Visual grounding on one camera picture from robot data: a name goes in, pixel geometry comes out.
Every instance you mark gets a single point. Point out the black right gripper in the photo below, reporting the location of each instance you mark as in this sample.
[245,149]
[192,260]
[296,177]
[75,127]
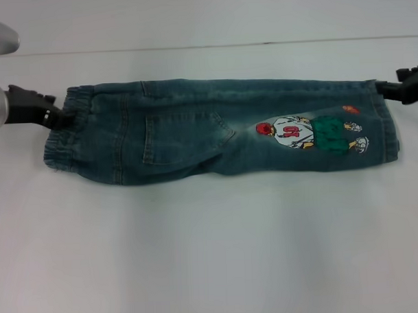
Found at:
[416,87]

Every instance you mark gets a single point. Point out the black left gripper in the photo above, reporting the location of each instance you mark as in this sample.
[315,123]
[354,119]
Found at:
[25,107]

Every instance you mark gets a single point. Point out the blue denim shorts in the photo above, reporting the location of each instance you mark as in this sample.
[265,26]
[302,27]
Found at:
[208,136]

